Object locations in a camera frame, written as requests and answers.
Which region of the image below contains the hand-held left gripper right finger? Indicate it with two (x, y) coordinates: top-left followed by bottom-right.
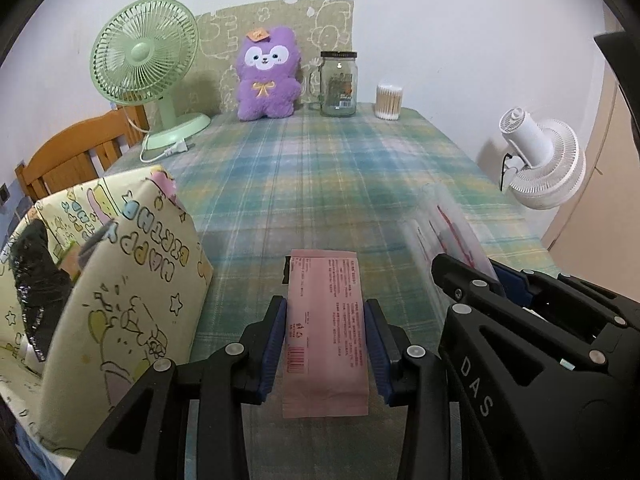
(364, 299), (468, 480)

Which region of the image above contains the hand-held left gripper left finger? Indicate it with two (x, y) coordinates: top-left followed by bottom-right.
(80, 295), (290, 480)

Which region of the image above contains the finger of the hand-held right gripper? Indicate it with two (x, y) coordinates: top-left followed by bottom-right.
(431, 254), (506, 307)
(492, 259), (640, 336)

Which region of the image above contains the clear plastic packet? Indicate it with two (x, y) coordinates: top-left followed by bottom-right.
(404, 182), (498, 286)

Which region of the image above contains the pink paper packet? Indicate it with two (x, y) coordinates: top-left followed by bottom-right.
(282, 249), (370, 418)

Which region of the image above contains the cartoon printed fabric storage bin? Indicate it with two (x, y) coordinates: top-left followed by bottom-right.
(0, 166), (213, 453)

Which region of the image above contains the beige door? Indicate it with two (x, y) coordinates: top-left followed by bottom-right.
(542, 10), (640, 306)

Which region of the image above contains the white circulator fan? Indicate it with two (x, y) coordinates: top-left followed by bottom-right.
(498, 106), (587, 211)

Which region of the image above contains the plaid tablecloth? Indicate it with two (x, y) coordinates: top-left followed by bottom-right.
(0, 102), (561, 480)

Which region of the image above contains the cotton swab container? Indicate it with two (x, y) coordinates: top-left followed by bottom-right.
(376, 81), (405, 121)

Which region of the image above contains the purple plush toy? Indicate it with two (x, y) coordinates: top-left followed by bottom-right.
(236, 26), (303, 122)

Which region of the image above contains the wooden chair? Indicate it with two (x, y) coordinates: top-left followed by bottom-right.
(15, 105), (151, 201)

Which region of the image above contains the printed cardboard sheet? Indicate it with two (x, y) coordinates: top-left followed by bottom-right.
(195, 0), (357, 113)

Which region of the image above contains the green desk fan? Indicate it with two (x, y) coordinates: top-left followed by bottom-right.
(90, 0), (211, 153)

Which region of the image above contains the white fan power cord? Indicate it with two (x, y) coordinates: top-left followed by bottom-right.
(139, 107), (195, 163)

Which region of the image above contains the glass jar with handle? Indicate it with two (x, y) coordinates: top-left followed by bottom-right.
(309, 51), (358, 117)

